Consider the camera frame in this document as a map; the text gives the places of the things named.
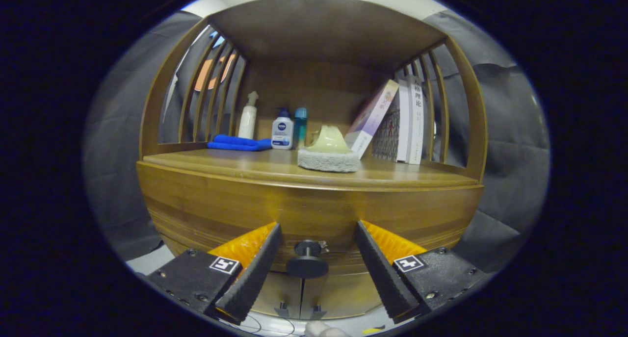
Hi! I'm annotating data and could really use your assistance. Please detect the black drawer knob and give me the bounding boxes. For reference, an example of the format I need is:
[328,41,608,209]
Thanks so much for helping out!
[287,239,330,279]

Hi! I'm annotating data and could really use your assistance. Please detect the wooden cabinet door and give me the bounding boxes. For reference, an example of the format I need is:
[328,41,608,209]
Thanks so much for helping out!
[300,271,383,320]
[255,273,302,318]

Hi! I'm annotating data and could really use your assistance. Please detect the white book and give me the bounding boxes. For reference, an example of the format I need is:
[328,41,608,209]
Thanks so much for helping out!
[396,77,425,165]

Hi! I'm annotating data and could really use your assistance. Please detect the wooden cabinet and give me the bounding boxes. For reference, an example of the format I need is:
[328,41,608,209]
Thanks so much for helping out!
[136,0,489,323]

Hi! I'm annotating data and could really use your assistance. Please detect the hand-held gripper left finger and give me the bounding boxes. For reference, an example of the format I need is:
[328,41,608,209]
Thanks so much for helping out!
[146,222,284,325]

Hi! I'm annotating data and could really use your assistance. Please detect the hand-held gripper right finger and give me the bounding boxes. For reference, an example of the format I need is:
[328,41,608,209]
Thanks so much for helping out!
[354,220,489,325]

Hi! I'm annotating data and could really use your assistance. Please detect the patterned cover book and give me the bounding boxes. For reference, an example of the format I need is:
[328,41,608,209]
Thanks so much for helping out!
[371,94,400,161]

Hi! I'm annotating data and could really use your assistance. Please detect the wooden countertop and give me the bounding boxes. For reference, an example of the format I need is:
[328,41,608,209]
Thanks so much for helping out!
[141,147,480,191]

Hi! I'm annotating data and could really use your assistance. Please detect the black cables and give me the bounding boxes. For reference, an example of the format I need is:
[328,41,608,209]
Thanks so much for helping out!
[235,312,305,337]

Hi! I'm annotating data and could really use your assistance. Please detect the white pump bottle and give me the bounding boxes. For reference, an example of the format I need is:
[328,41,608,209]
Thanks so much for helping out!
[238,91,259,140]

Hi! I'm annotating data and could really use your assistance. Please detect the blue transparent bottle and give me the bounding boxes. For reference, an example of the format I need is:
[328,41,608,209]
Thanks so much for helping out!
[293,107,308,150]

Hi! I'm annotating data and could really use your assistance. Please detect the purple book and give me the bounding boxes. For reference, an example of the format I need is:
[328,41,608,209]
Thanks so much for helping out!
[343,79,400,159]

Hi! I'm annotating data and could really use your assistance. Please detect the white lotion bottle blue cap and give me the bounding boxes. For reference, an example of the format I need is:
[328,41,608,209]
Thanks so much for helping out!
[271,107,294,150]

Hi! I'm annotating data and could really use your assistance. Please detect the blue cloth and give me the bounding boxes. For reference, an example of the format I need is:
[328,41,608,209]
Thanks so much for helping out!
[207,134,273,152]

